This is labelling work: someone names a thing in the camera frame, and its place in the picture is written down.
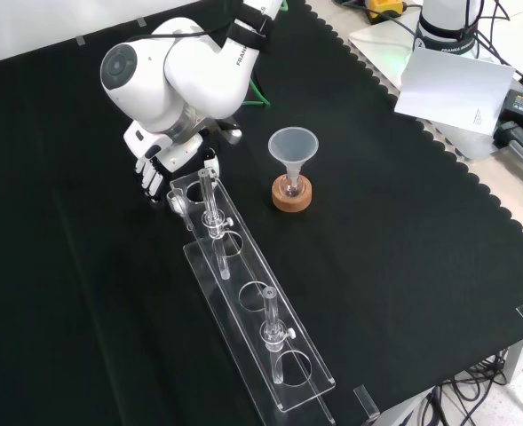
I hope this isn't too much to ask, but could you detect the black bench cloth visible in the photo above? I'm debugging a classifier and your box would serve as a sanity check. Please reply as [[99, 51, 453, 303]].
[[0, 0, 523, 426]]

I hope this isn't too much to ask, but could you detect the cork ring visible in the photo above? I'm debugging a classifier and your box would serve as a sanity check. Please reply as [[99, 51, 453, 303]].
[[271, 173, 313, 214]]

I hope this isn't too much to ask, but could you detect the black clamp handle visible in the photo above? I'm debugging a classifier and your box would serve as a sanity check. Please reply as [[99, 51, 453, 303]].
[[493, 120, 523, 179]]

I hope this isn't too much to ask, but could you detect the clear acrylic funnel stand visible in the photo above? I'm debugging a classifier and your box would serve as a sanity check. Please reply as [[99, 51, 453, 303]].
[[168, 168, 337, 426]]

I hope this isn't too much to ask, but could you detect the white table leg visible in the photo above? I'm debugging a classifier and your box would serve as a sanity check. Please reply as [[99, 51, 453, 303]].
[[503, 328, 523, 388]]

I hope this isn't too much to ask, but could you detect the yellow stop button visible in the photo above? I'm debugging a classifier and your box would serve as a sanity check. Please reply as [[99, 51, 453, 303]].
[[364, 0, 409, 24]]

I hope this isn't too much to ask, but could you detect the small round-bottom glass flask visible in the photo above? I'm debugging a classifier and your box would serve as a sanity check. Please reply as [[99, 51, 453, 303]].
[[282, 175, 305, 199]]

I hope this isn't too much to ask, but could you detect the green cable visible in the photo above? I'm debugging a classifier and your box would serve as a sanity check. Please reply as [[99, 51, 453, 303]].
[[242, 75, 272, 108]]

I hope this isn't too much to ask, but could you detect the pale board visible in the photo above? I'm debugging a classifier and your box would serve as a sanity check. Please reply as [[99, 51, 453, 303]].
[[393, 46, 517, 135]]

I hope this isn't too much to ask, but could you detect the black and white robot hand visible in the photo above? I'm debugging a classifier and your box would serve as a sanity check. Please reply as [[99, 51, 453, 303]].
[[123, 121, 222, 204]]

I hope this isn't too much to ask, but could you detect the clear glass weighing funnel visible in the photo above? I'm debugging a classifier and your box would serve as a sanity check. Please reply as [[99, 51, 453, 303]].
[[166, 187, 195, 232]]

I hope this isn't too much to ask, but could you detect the translucent plastic funnel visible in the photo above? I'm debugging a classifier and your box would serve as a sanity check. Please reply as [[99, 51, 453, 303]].
[[267, 126, 321, 195]]

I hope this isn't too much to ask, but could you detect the black cable bundle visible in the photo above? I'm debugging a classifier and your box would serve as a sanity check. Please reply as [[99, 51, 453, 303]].
[[414, 350, 523, 426]]

